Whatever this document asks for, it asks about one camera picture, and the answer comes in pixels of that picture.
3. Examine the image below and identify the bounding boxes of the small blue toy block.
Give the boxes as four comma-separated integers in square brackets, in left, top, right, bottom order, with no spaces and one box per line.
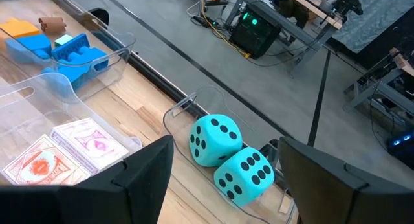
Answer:
[5,34,52,65]

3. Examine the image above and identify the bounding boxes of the yellow floor cable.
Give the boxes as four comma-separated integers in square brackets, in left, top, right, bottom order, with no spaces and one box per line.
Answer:
[199,0,252,59]

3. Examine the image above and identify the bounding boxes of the teal foam die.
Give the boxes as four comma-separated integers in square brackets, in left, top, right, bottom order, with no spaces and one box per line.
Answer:
[213,146,275,208]
[189,113,243,168]

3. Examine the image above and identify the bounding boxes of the grey tarp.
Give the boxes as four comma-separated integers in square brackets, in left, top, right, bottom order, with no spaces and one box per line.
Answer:
[332,0,414,53]

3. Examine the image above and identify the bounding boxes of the large clear plastic bin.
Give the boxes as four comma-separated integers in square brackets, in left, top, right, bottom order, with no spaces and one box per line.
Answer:
[162,84,298,224]
[0,0,136,102]

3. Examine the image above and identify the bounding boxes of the long blue toy block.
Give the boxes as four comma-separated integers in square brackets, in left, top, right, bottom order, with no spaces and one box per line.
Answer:
[51,32,91,62]

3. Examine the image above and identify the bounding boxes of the yellow toy block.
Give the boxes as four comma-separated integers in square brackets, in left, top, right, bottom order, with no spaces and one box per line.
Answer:
[0,17,40,39]

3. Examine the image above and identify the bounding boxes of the blue comb-shaped toy block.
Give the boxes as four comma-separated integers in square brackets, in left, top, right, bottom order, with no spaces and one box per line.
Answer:
[41,45,109,93]

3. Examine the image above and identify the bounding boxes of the black device blue lights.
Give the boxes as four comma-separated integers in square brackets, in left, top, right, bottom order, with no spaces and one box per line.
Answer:
[386,129,414,170]

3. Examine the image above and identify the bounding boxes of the brown cylinder toy block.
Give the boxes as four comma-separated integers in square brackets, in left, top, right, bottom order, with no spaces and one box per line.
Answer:
[38,16,67,36]

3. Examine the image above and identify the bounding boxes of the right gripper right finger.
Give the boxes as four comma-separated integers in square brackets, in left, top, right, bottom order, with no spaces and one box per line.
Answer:
[277,135,414,224]

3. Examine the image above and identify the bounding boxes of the small clear plastic bin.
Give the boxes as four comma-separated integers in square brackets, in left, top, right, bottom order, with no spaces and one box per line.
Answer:
[0,71,143,186]

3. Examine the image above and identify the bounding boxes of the black lab equipment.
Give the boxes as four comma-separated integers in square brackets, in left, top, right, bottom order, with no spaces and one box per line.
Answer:
[326,0,367,16]

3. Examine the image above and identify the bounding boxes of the black computer tower green light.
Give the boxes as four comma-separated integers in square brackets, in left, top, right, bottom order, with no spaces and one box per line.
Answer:
[228,6,283,60]

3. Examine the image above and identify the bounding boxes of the small light teal block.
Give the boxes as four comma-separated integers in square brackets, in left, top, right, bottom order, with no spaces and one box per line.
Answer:
[54,33,75,47]

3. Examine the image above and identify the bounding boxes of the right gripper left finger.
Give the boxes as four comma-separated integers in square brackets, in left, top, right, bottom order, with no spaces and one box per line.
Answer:
[73,135,175,224]

